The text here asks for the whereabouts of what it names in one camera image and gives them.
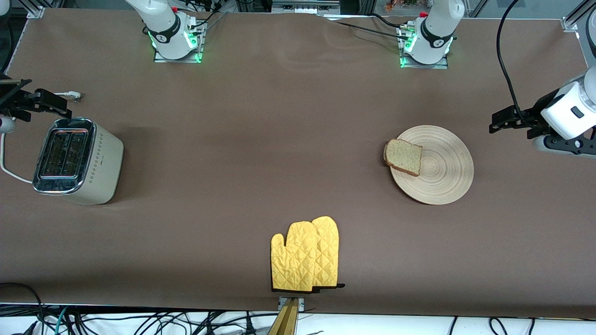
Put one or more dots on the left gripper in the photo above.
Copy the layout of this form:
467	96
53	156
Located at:
539	114

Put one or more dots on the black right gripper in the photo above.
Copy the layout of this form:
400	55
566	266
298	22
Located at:
10	99

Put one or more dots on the round wooden plate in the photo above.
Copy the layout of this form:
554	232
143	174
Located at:
442	172

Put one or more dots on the brown bread slice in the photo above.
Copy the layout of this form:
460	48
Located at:
404	157

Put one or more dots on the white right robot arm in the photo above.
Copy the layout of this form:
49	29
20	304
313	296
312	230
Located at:
163	23

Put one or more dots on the cream and chrome toaster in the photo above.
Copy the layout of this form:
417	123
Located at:
79	163

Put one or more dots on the yellow quilted oven mitt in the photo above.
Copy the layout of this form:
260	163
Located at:
293	260
328	251

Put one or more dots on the grey background device box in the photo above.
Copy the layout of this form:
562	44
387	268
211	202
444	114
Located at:
305	5

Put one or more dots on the aluminium frame profile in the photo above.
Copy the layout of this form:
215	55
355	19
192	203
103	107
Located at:
39	8
573	18

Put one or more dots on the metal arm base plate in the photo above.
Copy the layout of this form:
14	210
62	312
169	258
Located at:
195	51
442	64

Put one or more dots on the metal beam bracket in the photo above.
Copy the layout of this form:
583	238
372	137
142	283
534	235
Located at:
301	304

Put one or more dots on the yellow camera stand beam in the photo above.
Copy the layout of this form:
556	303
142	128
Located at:
285	321

